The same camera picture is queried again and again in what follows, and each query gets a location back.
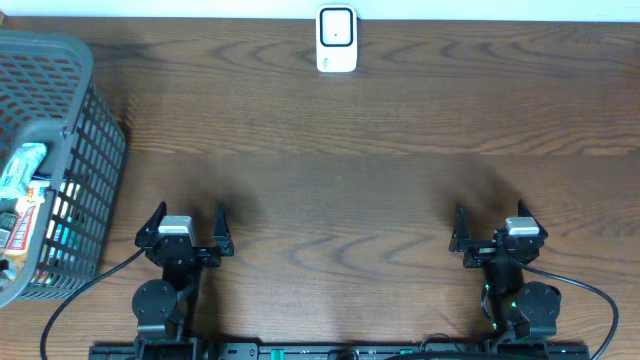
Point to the grey plastic mesh basket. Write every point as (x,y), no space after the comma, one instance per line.
(48,96)

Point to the yellow snack chip bag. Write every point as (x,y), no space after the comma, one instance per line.
(27,209)

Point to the dark green round-label packet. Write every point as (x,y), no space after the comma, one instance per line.
(7,224)

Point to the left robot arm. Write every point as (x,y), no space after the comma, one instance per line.
(165,307)

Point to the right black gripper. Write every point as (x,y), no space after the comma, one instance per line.
(461,235)

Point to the light green wipes packet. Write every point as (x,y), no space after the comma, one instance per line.
(18,173)

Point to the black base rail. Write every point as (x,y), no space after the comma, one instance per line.
(251,351)

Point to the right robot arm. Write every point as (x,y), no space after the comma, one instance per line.
(524,313)

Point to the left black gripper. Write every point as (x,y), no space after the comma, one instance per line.
(153,238)

